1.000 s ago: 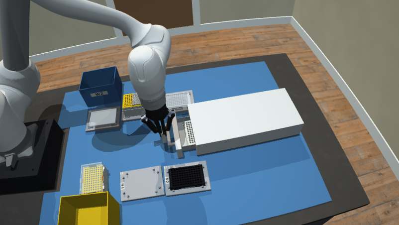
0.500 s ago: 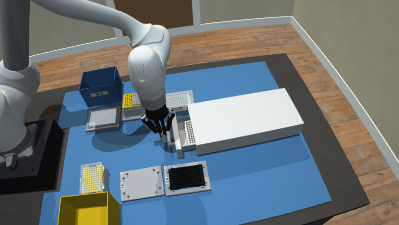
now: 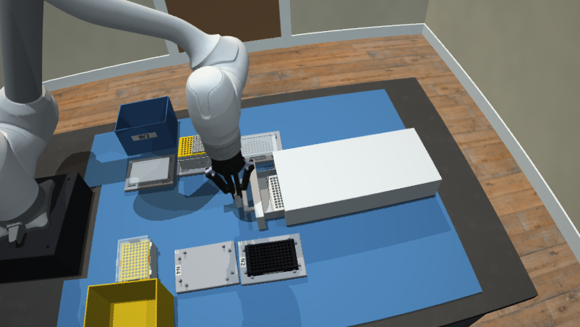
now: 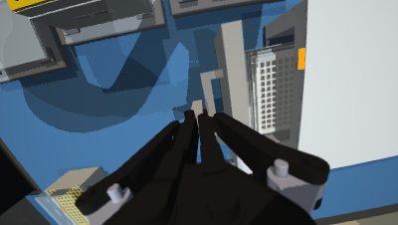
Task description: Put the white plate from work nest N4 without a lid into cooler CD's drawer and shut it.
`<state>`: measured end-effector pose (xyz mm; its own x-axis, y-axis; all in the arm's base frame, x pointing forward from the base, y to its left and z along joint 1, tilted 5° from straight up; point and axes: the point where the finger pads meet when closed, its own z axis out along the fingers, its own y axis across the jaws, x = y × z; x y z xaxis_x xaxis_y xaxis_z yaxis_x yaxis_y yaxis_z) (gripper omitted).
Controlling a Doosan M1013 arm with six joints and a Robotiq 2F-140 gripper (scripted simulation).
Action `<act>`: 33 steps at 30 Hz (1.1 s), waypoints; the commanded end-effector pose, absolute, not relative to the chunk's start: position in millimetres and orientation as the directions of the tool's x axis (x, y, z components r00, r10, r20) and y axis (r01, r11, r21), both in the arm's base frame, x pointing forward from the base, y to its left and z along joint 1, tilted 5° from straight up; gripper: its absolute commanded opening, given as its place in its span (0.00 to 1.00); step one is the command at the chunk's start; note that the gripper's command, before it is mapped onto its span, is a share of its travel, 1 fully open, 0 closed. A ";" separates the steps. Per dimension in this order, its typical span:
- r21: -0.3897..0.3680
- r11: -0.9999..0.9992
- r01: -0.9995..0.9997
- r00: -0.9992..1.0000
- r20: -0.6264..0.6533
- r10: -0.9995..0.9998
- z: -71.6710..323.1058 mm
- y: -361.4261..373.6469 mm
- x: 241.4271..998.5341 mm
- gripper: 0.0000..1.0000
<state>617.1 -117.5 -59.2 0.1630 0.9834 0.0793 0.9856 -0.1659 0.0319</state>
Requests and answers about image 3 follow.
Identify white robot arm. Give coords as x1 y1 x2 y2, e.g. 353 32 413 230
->
0 0 249 244

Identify yellow open-top bin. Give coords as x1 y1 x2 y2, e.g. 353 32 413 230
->
84 279 174 327

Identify blue flat mat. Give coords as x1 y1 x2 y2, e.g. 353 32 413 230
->
57 89 482 327

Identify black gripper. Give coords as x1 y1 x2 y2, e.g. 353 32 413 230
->
205 150 255 208

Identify dark blue open bin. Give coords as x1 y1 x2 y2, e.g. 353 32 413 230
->
114 96 178 156

